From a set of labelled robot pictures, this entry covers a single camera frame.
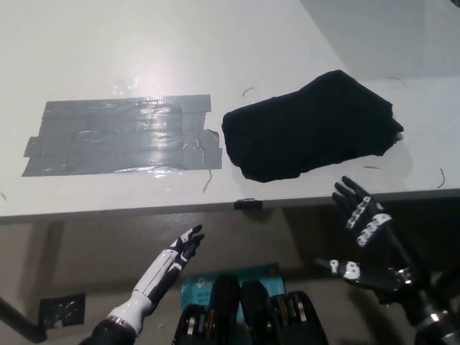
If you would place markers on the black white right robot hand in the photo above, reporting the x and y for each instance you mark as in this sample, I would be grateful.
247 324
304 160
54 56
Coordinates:
373 217

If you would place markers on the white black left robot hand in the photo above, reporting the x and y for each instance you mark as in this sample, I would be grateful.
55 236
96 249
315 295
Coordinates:
158 278

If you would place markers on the black t-shirt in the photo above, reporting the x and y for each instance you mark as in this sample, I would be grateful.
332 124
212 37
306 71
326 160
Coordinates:
309 125

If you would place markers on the robot black legs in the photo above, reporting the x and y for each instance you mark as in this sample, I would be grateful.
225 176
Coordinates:
251 316

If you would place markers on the teal cardboard box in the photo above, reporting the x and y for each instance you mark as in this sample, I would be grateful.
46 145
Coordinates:
199 287

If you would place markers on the thin dark thread scrap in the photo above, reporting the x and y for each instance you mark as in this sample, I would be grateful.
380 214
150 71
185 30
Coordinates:
248 90
208 181
444 178

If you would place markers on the black tape patch on floor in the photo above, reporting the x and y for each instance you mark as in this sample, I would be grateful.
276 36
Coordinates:
63 309

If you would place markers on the grey table leg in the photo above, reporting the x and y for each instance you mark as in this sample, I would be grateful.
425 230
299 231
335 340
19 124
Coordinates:
48 248

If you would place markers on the black metal floor bar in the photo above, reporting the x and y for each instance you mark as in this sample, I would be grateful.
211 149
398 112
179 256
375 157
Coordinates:
25 321

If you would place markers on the grey duct tape patch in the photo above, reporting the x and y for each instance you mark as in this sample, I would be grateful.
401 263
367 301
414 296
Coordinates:
118 136

